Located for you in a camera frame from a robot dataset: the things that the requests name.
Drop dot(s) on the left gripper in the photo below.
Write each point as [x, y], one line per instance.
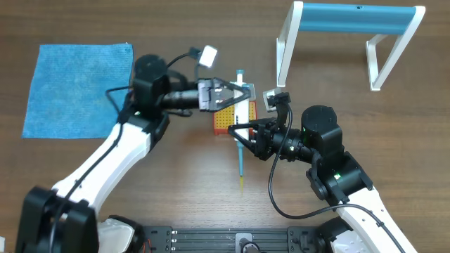
[205, 95]

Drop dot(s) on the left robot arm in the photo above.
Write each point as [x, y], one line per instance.
[119, 151]

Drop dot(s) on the white and blue stand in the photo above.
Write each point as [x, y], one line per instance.
[351, 18]

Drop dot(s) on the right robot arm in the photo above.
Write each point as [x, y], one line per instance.
[351, 182]

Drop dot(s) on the white pipette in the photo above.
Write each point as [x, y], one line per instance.
[241, 114]

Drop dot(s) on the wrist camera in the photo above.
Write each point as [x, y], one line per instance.
[208, 56]
[270, 100]

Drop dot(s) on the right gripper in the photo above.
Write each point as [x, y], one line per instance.
[268, 142]

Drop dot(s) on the red and yellow tip box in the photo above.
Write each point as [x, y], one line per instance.
[225, 119]

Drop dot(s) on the mounting rail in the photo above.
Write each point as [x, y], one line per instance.
[211, 240]

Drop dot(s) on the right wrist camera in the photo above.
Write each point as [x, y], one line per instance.
[270, 100]

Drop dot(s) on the blue cloth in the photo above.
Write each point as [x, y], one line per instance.
[77, 91]

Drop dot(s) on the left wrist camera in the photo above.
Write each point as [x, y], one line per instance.
[208, 56]

